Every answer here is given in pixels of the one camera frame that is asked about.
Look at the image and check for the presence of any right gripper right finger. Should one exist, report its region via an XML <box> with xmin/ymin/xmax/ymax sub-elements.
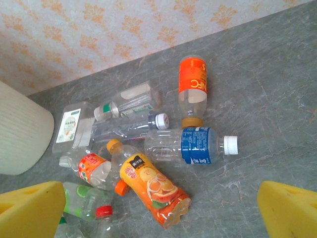
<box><xmin>257</xmin><ymin>180</ymin><xmax>317</xmax><ymax>238</ymax></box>

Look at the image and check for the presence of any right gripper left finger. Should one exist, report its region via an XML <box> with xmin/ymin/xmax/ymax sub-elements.
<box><xmin>0</xmin><ymin>180</ymin><xmax>67</xmax><ymax>238</ymax></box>

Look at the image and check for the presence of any green label clear bottle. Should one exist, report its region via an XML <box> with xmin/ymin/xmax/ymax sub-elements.
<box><xmin>62</xmin><ymin>181</ymin><xmax>115</xmax><ymax>222</ymax></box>

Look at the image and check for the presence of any red label bottle red cap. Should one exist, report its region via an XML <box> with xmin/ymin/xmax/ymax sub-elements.
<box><xmin>94</xmin><ymin>205</ymin><xmax>119</xmax><ymax>238</ymax></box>

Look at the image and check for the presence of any red orange label bottle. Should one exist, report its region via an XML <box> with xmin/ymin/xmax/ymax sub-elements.
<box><xmin>73</xmin><ymin>152</ymin><xmax>131</xmax><ymax>197</ymax></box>

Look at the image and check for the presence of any square clear bottle white label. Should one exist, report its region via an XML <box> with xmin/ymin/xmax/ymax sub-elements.
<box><xmin>52</xmin><ymin>101</ymin><xmax>97</xmax><ymax>167</ymax></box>

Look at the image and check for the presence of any blue label bottle white cap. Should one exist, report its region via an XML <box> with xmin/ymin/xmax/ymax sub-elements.
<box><xmin>144</xmin><ymin>126</ymin><xmax>239</xmax><ymax>166</ymax></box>

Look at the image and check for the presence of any clear bottle blue white cap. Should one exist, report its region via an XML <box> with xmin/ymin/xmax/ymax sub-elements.
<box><xmin>90</xmin><ymin>113</ymin><xmax>171</xmax><ymax>147</ymax></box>

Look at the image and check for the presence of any yellow orange juice bottle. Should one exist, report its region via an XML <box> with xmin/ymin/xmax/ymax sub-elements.
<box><xmin>106</xmin><ymin>138</ymin><xmax>193</xmax><ymax>229</ymax></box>

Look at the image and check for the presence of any clear bottle green white cap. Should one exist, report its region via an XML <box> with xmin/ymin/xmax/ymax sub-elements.
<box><xmin>93</xmin><ymin>80</ymin><xmax>162</xmax><ymax>122</ymax></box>

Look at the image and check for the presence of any orange label bottle brown cap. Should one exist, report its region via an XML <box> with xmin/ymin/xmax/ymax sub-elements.
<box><xmin>178</xmin><ymin>55</ymin><xmax>209</xmax><ymax>129</ymax></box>

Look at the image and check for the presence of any white plastic bin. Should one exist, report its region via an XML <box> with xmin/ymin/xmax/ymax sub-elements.
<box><xmin>0</xmin><ymin>80</ymin><xmax>55</xmax><ymax>176</ymax></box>

